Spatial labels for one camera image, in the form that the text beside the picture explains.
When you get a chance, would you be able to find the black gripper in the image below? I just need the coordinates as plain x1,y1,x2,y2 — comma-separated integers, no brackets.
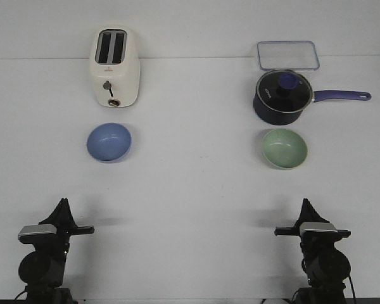
274,198,351,250
39,198,94,250

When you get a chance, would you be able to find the green bowl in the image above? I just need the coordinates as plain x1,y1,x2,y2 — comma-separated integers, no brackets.
262,128,308,170

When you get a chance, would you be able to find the blue bowl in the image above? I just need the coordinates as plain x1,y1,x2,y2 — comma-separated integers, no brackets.
86,123,132,162

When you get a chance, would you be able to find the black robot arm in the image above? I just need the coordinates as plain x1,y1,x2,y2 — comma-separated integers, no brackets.
17,198,94,303
274,198,351,303

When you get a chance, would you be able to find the dark blue saucepan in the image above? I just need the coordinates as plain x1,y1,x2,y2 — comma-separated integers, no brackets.
253,90,372,125

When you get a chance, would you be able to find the glass pot lid blue knob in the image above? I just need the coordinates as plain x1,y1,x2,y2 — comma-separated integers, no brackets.
256,70,314,113

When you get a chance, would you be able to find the clear plastic container lid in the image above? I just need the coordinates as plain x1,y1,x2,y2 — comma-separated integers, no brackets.
256,41,320,71

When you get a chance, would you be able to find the white two-slot toaster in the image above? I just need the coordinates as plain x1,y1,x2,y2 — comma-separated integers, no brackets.
89,25,141,108

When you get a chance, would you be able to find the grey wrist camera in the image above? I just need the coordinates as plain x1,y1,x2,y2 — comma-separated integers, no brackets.
299,222,338,237
18,224,57,244

